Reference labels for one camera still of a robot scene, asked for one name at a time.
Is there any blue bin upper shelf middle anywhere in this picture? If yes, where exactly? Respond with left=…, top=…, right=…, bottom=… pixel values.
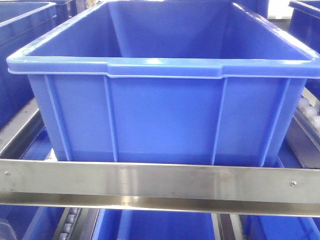
left=18, top=0, right=320, bottom=165

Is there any blue bin shelf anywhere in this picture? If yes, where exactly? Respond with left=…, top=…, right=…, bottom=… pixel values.
left=0, top=1, right=57, bottom=127
left=18, top=0, right=320, bottom=165
left=288, top=0, right=320, bottom=92

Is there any stainless steel shelf rack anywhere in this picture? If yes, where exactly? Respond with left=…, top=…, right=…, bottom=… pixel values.
left=0, top=100, right=320, bottom=218

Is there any blue bin upper shelf left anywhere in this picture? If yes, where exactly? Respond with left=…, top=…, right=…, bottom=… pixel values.
left=0, top=1, right=57, bottom=127

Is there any blue bin upper shelf right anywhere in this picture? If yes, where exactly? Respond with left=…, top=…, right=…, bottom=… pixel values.
left=288, top=0, right=320, bottom=92

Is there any blue lower bin middle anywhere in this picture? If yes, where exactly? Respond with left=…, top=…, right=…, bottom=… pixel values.
left=92, top=209, right=215, bottom=240

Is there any blue bin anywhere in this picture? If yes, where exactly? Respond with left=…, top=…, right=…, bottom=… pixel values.
left=0, top=204, right=65, bottom=240
left=240, top=215, right=320, bottom=240
left=92, top=209, right=215, bottom=240

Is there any grey roller track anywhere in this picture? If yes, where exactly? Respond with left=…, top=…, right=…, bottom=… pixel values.
left=56, top=207, right=82, bottom=240

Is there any blue lower bin right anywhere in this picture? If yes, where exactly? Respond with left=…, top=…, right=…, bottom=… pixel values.
left=240, top=215, right=320, bottom=240

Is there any white roller track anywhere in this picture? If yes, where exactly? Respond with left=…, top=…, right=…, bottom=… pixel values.
left=298, top=97, right=320, bottom=133

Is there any blue lower bin left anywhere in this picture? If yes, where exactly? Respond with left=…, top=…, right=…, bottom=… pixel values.
left=0, top=204, right=65, bottom=240

